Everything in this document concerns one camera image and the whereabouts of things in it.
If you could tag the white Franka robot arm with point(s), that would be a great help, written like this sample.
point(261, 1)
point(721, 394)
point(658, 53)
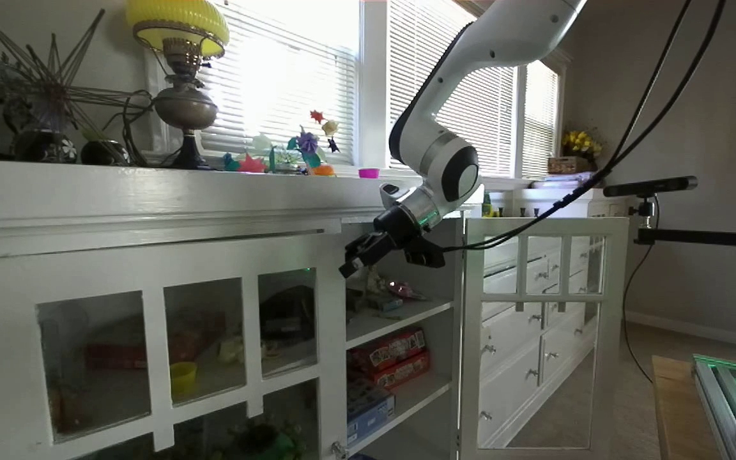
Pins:
point(434, 144)

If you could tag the white built-in cabinet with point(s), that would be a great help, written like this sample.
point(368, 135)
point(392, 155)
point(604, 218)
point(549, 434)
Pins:
point(129, 194)

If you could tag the clear box of green toys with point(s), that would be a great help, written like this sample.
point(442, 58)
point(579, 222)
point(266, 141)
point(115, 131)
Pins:
point(268, 439)

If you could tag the teal white plastic toy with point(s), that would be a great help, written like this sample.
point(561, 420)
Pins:
point(281, 159)

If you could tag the yellow shade oil lamp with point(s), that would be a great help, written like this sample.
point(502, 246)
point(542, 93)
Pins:
point(183, 93)

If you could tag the metal starburst ornament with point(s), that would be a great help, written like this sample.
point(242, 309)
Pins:
point(51, 78)

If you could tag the small magenta bowl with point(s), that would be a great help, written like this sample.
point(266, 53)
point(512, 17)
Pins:
point(368, 171)

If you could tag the white glass-pane cabinet door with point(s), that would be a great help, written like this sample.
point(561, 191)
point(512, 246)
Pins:
point(472, 339)
point(155, 357)

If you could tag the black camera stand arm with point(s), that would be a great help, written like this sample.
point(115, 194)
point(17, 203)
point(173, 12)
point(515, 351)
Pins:
point(708, 239)

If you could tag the pale yellow toy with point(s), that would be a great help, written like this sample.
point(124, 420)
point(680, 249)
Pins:
point(231, 351)

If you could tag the orange plastic toy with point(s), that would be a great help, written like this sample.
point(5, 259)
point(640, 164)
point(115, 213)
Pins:
point(323, 170)

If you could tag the small yellow cup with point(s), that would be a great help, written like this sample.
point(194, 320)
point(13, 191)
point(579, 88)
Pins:
point(183, 380)

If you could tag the metal robot base stand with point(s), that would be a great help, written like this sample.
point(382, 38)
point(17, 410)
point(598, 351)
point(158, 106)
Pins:
point(730, 392)

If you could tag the red game box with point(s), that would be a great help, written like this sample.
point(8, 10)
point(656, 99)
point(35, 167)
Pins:
point(396, 379)
point(388, 345)

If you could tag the yellow flowers in pot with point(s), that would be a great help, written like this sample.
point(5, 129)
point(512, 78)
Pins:
point(581, 148)

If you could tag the brown-red box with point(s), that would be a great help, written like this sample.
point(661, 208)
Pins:
point(114, 355)

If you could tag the white dresser with knobs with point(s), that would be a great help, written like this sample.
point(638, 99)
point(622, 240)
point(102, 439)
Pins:
point(537, 339)

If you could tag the wooden board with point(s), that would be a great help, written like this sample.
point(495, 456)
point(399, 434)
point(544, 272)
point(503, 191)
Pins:
point(684, 410)

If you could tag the white window blind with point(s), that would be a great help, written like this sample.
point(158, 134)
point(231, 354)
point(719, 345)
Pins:
point(281, 78)
point(541, 109)
point(497, 117)

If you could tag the colourful toy flower bouquet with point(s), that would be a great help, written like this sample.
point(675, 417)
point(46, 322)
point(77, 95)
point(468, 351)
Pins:
point(309, 141)

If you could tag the blue game box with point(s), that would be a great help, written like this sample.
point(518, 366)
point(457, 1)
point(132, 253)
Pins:
point(368, 420)

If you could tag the black stereo camera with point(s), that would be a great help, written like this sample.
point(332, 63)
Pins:
point(650, 185)

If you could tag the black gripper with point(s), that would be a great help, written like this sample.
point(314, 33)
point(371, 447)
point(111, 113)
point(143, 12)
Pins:
point(395, 230)

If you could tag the dark round ornament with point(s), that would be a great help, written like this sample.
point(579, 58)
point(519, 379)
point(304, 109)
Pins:
point(45, 145)
point(105, 152)

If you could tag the pink plastic toy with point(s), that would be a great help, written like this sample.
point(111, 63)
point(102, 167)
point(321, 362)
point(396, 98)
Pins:
point(250, 164)

